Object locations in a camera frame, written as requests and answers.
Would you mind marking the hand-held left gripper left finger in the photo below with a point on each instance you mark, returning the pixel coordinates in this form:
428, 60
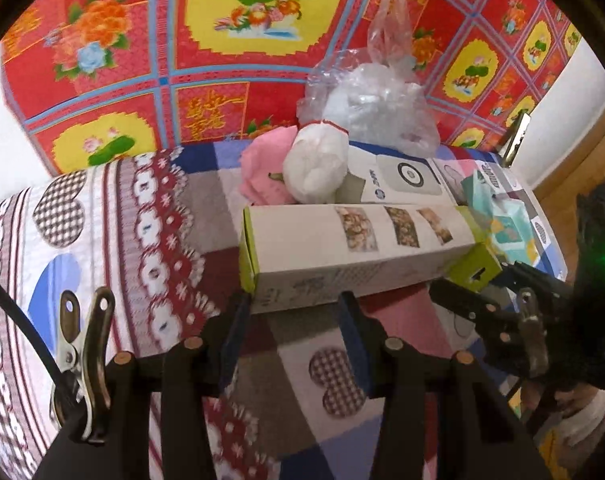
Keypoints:
235, 345

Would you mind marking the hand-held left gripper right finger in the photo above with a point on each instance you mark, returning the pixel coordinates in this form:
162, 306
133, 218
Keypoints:
355, 350

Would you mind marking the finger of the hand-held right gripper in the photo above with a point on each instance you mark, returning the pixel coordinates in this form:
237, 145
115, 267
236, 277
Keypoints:
537, 280
462, 295

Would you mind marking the long white carton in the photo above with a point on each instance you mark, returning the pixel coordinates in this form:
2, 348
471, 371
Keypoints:
307, 260

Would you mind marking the white box with circle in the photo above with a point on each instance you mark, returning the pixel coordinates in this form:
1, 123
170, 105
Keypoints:
402, 180

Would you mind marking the pink cloth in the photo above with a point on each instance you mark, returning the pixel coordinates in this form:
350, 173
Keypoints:
262, 165

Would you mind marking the metal spring clip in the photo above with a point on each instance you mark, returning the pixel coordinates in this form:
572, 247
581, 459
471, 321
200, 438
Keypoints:
95, 360
532, 340

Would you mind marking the teal tissue pack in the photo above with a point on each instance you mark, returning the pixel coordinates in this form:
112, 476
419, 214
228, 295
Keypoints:
502, 220

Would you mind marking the red checked bedsheet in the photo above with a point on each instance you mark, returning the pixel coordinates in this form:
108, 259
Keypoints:
107, 260

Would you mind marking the white tied bag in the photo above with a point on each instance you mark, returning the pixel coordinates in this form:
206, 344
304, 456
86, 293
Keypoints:
312, 165

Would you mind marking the clear plastic bag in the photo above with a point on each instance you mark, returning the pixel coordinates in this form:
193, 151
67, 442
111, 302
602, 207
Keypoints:
382, 100

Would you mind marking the red floral wall cloth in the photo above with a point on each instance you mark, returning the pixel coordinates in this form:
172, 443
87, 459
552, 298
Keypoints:
132, 35

